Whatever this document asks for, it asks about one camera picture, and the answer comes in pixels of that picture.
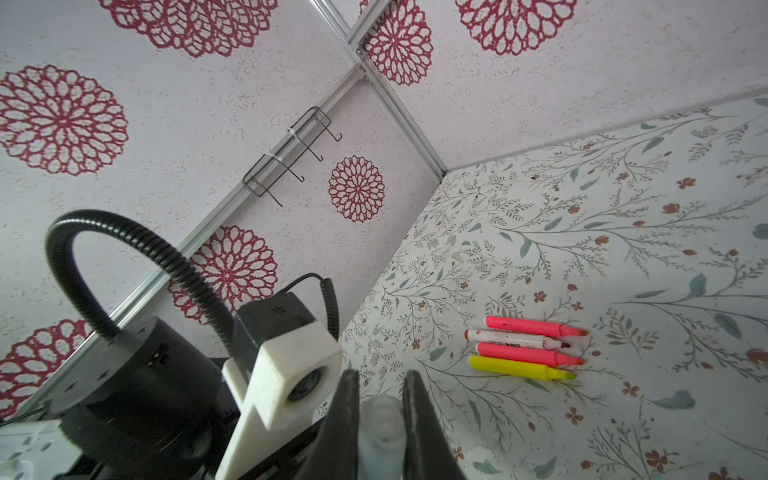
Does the lower pink highlighter pen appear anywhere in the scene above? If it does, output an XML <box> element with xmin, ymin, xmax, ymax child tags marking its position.
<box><xmin>475</xmin><ymin>342</ymin><xmax>586</xmax><ymax>367</ymax></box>

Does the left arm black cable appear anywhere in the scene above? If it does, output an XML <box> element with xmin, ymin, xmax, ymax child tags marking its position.
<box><xmin>45</xmin><ymin>209</ymin><xmax>236</xmax><ymax>355</ymax></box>

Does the pink highlighter pen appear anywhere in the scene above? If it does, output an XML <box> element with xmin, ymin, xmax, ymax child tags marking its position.
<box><xmin>475</xmin><ymin>342</ymin><xmax>586</xmax><ymax>367</ymax></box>
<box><xmin>484</xmin><ymin>316</ymin><xmax>589</xmax><ymax>338</ymax></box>

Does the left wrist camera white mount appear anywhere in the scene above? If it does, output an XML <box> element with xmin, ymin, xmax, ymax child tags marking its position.
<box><xmin>215</xmin><ymin>292</ymin><xmax>342</xmax><ymax>479</ymax></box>

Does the upper pink highlighter pen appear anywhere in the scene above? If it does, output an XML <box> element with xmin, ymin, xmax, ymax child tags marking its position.
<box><xmin>484</xmin><ymin>316</ymin><xmax>589</xmax><ymax>338</ymax></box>

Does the black wire wall rack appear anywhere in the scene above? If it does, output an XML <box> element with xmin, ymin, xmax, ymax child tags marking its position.
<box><xmin>241</xmin><ymin>106</ymin><xmax>343</xmax><ymax>207</ymax></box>

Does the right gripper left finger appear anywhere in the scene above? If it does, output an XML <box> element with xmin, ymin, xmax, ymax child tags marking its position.
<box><xmin>296</xmin><ymin>369</ymin><xmax>360</xmax><ymax>480</ymax></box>

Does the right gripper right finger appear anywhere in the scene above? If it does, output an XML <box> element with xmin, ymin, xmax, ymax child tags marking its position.
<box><xmin>402</xmin><ymin>370</ymin><xmax>465</xmax><ymax>480</ymax></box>

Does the yellow highlighter pen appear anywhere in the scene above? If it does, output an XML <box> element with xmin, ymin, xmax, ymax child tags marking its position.
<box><xmin>468</xmin><ymin>356</ymin><xmax>577</xmax><ymax>381</ymax></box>

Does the white red marker pen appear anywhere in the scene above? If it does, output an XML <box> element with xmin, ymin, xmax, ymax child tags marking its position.
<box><xmin>464</xmin><ymin>329</ymin><xmax>571</xmax><ymax>350</ymax></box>

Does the clear pen cap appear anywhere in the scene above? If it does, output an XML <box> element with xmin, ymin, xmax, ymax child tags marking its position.
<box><xmin>357</xmin><ymin>396</ymin><xmax>407</xmax><ymax>480</ymax></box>

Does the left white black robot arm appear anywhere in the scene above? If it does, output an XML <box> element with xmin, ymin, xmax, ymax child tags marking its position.
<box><xmin>42</xmin><ymin>316</ymin><xmax>238</xmax><ymax>479</ymax></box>

